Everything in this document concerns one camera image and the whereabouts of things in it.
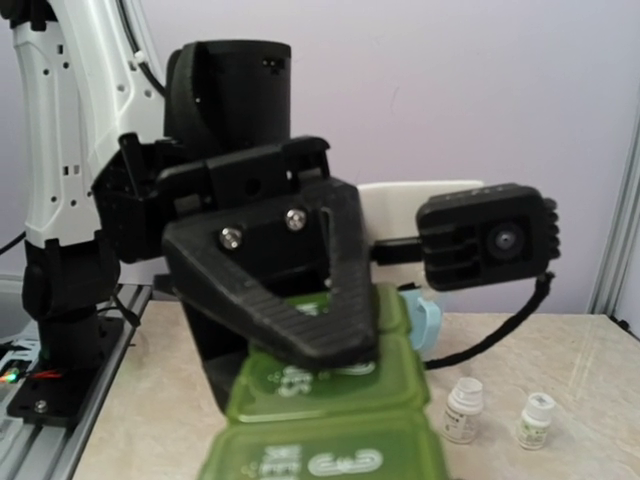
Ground left aluminium frame post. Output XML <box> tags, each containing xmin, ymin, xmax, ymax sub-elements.
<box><xmin>588</xmin><ymin>114</ymin><xmax>639</xmax><ymax>315</ymax></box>

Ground light blue mug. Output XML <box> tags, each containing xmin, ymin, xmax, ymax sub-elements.
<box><xmin>399</xmin><ymin>288</ymin><xmax>443</xmax><ymax>359</ymax></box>

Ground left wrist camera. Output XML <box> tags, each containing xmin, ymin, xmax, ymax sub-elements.
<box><xmin>358</xmin><ymin>180</ymin><xmax>561</xmax><ymax>292</ymax></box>

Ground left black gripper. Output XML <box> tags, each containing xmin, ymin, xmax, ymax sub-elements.
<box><xmin>154</xmin><ymin>136</ymin><xmax>379</xmax><ymax>370</ymax></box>

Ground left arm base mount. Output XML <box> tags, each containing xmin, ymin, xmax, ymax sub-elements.
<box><xmin>6</xmin><ymin>315</ymin><xmax>124</xmax><ymax>429</ymax></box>

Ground front aluminium rail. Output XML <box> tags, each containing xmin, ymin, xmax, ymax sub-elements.
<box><xmin>1</xmin><ymin>302</ymin><xmax>133</xmax><ymax>479</ymax></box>

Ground green weekly pill organizer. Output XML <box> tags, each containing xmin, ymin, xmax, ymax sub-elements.
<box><xmin>198</xmin><ymin>283</ymin><xmax>450</xmax><ymax>479</ymax></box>

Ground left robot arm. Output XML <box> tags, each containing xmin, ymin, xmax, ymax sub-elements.
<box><xmin>1</xmin><ymin>1</ymin><xmax>379</xmax><ymax>424</ymax></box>

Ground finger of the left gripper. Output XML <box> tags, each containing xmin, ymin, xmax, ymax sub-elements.
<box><xmin>173</xmin><ymin>286</ymin><xmax>248</xmax><ymax>414</ymax></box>

